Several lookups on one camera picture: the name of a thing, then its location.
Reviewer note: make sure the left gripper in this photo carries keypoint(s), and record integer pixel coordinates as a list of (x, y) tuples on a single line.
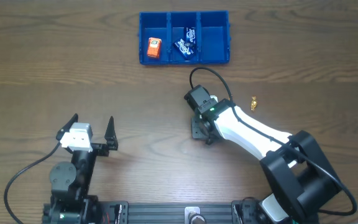
[(101, 148)]

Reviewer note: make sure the blue candy pack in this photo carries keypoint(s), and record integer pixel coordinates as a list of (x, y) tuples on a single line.
[(182, 49), (190, 33)]

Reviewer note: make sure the gold candy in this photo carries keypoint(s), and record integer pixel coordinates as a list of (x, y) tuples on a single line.
[(253, 104)]

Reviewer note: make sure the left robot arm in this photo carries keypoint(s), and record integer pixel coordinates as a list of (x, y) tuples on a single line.
[(62, 177)]

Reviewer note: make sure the orange candy box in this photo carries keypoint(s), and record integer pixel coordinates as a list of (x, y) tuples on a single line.
[(154, 48)]

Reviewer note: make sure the blue tray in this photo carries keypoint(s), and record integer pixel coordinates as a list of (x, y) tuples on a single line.
[(214, 40)]

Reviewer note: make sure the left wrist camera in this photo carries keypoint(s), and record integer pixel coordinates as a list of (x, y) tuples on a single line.
[(76, 137)]

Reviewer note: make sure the mounting rail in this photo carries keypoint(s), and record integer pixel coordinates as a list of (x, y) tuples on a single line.
[(154, 213)]

